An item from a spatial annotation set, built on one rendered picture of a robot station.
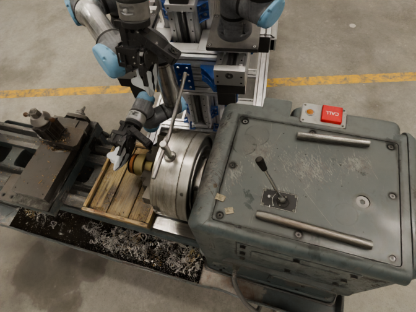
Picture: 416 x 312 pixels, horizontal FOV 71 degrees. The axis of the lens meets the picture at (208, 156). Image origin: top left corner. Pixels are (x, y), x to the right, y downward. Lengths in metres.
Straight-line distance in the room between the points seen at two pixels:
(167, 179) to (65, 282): 1.54
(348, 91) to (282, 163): 2.04
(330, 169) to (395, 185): 0.16
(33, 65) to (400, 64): 3.57
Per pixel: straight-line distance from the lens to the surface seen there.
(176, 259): 1.47
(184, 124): 2.24
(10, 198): 1.55
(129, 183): 1.32
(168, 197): 0.93
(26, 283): 2.46
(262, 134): 0.91
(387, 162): 0.95
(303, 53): 3.09
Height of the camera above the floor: 2.01
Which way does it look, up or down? 60 degrees down
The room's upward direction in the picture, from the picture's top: 10 degrees counter-clockwise
